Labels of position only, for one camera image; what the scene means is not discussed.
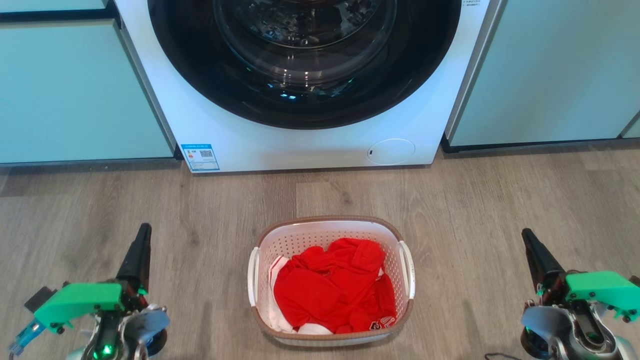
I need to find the tall pale teal cabinet panel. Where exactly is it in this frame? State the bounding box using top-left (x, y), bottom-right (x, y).
top-left (445, 0), bottom-right (640, 147)

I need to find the white front-load washing machine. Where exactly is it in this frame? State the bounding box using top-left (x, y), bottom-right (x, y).
top-left (114, 0), bottom-right (501, 174)

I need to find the blue energy label sticker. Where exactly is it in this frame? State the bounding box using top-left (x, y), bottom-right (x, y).
top-left (180, 144), bottom-right (220, 172)

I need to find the large pale teal cabinet door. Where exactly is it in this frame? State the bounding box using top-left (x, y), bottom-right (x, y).
top-left (0, 20), bottom-right (176, 165)

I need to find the narrow pale teal cabinet drawer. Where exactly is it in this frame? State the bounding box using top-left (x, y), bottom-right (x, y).
top-left (0, 0), bottom-right (109, 13)

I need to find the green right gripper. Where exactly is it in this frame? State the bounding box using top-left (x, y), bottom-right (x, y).
top-left (521, 228), bottom-right (640, 324)

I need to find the black round washer door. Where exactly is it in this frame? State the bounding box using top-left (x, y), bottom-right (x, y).
top-left (147, 0), bottom-right (462, 130)

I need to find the white garment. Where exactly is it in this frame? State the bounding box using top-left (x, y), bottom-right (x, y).
top-left (268, 256), bottom-right (335, 335)

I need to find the blue cable plug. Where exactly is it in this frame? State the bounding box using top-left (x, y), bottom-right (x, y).
top-left (8, 319), bottom-right (45, 356)

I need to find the white brown-rimmed laundry basket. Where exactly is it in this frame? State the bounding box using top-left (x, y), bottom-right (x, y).
top-left (247, 215), bottom-right (416, 348)

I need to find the red garment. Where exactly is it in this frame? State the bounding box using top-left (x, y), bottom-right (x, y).
top-left (273, 238), bottom-right (398, 335)

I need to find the round white filter cover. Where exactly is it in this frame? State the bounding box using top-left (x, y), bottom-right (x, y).
top-left (367, 138), bottom-right (416, 166)

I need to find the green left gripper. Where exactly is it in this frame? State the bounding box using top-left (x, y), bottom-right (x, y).
top-left (33, 223), bottom-right (152, 335)

